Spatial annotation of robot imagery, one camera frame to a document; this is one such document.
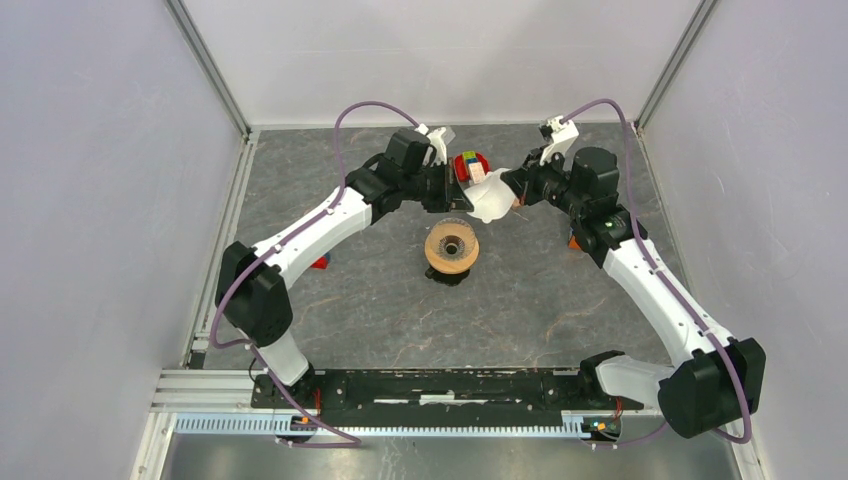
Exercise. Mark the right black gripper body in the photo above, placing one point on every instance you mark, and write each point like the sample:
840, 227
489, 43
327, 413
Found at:
548, 183

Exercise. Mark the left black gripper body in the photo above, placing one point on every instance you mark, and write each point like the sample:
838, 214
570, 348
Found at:
434, 195

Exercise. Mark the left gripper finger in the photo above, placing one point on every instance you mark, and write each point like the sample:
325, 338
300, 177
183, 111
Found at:
458, 201
456, 173

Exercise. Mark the white paper coffee filter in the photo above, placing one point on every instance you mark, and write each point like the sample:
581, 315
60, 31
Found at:
492, 198

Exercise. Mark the clear glass dripper cone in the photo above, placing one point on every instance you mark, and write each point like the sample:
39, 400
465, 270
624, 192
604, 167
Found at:
455, 239

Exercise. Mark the round wooden dripper holder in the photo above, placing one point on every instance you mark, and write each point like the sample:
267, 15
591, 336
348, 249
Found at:
448, 266

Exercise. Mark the black coffee server base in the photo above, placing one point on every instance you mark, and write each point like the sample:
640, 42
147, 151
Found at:
448, 279

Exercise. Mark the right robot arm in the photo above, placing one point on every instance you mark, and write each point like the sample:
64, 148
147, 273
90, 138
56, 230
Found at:
714, 382

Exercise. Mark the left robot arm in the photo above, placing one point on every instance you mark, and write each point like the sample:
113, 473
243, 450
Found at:
253, 283

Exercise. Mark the orange coffee filter box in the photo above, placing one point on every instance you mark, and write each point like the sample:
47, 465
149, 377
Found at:
573, 243

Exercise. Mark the red and blue block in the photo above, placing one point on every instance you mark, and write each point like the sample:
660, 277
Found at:
322, 262

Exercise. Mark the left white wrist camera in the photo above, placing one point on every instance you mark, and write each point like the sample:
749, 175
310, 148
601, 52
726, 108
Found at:
439, 139

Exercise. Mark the white toothed cable rail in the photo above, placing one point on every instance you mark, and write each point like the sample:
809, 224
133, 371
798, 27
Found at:
289, 425

